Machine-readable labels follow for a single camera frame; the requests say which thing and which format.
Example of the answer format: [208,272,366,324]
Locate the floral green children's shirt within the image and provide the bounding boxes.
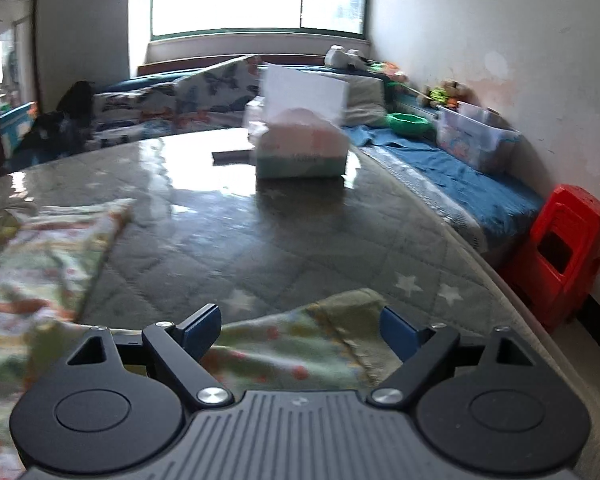
[0,196,398,479]

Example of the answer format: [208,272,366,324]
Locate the red plastic stool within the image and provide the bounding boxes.
[502,184,600,332]

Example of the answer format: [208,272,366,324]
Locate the blue sofa cover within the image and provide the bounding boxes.
[344,126,543,254]

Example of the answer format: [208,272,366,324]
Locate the dark remote on table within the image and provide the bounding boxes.
[212,150,253,165]

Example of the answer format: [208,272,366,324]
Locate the clear plastic storage box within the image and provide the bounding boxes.
[437,102,521,174]

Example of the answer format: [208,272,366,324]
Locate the green plastic bowl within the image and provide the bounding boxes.
[387,113,430,138]

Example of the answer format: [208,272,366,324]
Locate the tissue pack with white tissue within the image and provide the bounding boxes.
[252,65,349,180]

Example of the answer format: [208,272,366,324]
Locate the black bag on sofa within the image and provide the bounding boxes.
[12,80,94,167]

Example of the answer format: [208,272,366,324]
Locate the butterfly print cushion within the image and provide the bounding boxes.
[92,55,260,145]

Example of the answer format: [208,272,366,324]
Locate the grey pillow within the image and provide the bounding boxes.
[343,76,387,128]

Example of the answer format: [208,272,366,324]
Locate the colourful plush toys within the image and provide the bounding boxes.
[416,80,472,110]

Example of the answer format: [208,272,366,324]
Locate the blue white cabinet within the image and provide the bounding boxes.
[0,102,38,158]

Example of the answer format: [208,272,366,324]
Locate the white plush toy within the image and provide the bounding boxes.
[324,44,370,70]

